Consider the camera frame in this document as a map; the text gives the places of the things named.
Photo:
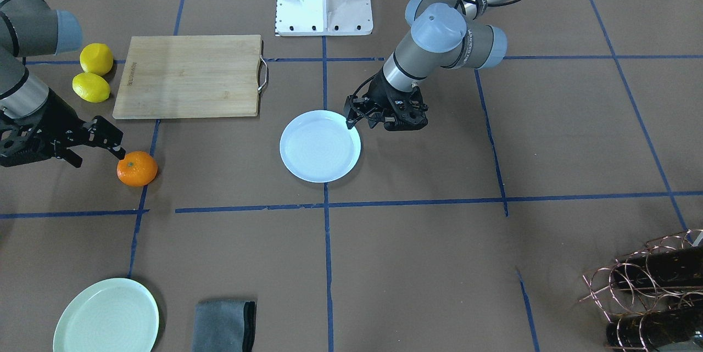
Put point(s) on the upper yellow lemon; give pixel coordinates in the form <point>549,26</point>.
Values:
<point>96,58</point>

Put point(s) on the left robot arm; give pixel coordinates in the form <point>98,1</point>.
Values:
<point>443,34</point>

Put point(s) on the wooden cutting board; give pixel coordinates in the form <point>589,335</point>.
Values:
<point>190,76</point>

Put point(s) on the light blue plate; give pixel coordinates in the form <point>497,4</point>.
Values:
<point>317,146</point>

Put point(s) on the light green plate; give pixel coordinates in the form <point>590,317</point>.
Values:
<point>117,314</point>

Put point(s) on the copper wire bottle rack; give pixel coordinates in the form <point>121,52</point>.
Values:
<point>651,298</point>

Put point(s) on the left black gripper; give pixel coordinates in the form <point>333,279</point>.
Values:
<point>380,94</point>

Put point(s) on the orange fruit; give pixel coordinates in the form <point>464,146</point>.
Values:
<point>137,169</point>

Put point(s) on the lower yellow lemon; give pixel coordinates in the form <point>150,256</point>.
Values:
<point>91,87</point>

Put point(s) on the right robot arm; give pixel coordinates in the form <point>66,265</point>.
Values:
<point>31,28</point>

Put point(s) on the dark wine bottle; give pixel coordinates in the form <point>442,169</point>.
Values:
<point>675,271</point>
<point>671,330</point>

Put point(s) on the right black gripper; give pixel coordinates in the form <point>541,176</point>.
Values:
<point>56,117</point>

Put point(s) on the yellow lemon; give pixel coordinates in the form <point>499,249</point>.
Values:
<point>91,87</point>
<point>96,58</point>

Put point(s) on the folded grey cloth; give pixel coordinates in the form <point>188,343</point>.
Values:
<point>224,325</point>

